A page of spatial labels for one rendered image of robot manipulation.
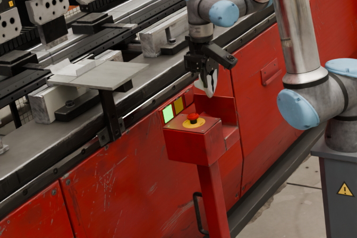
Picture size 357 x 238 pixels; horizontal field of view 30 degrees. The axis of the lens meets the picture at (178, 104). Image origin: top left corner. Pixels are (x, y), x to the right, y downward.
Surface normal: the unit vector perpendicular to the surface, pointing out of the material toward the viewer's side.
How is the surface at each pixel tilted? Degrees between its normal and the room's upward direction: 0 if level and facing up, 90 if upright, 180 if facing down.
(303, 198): 0
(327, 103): 83
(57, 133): 0
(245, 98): 90
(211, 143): 90
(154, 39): 90
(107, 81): 0
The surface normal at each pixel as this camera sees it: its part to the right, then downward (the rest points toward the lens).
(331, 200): -0.54, 0.41
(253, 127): 0.81, 0.10
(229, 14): 0.54, 0.32
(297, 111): -0.80, 0.46
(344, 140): -0.54, 0.12
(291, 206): -0.17, -0.91
